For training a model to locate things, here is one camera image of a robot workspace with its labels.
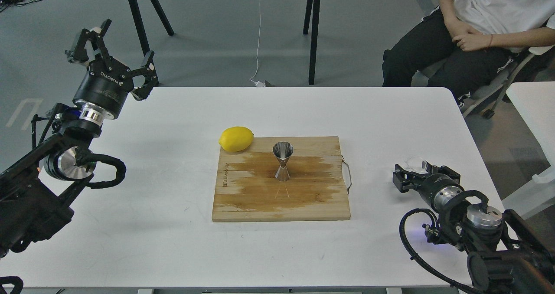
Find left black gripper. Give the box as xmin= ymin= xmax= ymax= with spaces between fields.
xmin=65 ymin=19 xmax=159 ymax=120

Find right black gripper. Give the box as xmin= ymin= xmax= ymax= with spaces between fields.
xmin=392 ymin=164 xmax=464 ymax=212

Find steel double jigger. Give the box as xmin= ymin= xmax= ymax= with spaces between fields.
xmin=272 ymin=141 xmax=294 ymax=181

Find clear glass measuring cup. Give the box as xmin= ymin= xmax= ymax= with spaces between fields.
xmin=404 ymin=156 xmax=429 ymax=174

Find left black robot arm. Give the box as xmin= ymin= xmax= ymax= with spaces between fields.
xmin=0 ymin=19 xmax=159 ymax=257

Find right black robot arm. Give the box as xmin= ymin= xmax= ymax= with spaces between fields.
xmin=392 ymin=161 xmax=554 ymax=294

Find person's hands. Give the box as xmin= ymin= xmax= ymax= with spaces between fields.
xmin=444 ymin=17 xmax=493 ymax=52

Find office chair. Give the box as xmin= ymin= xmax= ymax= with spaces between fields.
xmin=461 ymin=46 xmax=554 ymax=119

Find white side table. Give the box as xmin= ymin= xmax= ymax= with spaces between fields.
xmin=501 ymin=82 xmax=555 ymax=219

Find yellow lemon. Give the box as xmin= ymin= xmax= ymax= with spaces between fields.
xmin=219 ymin=126 xmax=254 ymax=152

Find seated person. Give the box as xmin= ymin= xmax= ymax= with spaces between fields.
xmin=382 ymin=0 xmax=555 ymax=108

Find wooden cutting board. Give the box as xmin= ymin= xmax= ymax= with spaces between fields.
xmin=212 ymin=136 xmax=351 ymax=222

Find white cable on floor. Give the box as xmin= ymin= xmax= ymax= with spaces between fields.
xmin=249 ymin=0 xmax=266 ymax=88

